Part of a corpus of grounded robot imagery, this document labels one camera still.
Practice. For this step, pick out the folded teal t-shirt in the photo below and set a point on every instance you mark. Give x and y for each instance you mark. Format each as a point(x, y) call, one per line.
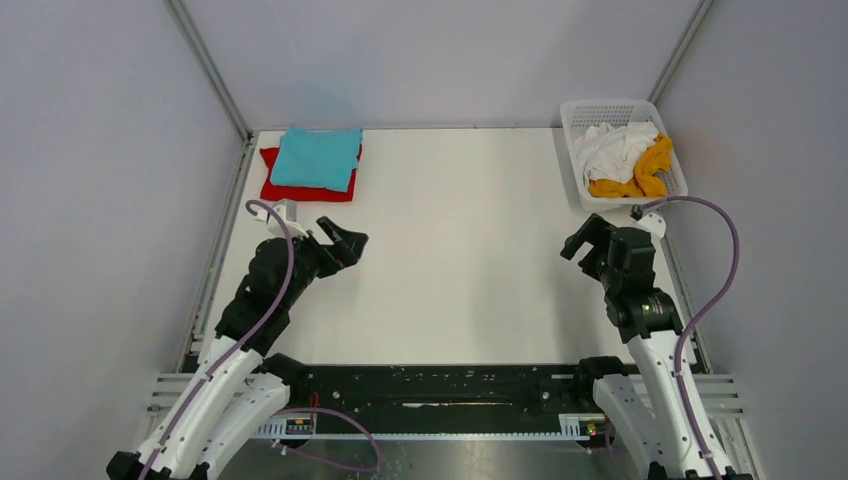
point(317, 159)

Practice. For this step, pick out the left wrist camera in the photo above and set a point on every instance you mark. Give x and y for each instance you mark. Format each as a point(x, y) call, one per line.
point(279, 222)

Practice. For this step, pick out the folded red t-shirt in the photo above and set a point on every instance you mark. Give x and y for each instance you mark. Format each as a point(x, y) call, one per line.
point(272, 193)

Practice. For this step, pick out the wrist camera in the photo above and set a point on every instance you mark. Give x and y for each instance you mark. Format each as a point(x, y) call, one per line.
point(649, 221)
point(279, 222)

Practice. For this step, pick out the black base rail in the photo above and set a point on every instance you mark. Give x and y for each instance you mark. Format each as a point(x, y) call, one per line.
point(444, 398)

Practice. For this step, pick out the yellow t-shirt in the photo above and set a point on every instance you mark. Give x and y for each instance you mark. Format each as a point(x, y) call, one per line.
point(645, 182)

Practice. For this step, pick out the white t-shirt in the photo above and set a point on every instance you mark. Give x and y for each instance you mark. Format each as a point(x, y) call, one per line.
point(605, 152)

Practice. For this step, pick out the white slotted cable duct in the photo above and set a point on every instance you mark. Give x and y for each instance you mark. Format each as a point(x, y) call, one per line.
point(565, 429)

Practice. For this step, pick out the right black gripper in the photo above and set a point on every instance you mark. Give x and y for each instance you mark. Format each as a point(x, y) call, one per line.
point(597, 245)

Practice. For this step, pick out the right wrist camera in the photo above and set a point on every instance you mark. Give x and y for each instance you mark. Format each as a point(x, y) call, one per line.
point(649, 221)

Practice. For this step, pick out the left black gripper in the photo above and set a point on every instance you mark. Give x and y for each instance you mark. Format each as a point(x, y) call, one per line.
point(345, 251)

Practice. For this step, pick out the white plastic basket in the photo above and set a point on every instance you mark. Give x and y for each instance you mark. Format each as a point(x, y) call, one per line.
point(578, 115)

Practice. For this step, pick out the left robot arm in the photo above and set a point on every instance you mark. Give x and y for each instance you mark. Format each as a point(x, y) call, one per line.
point(240, 384)

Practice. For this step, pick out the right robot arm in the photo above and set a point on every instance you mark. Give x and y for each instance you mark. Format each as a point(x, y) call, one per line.
point(669, 436)

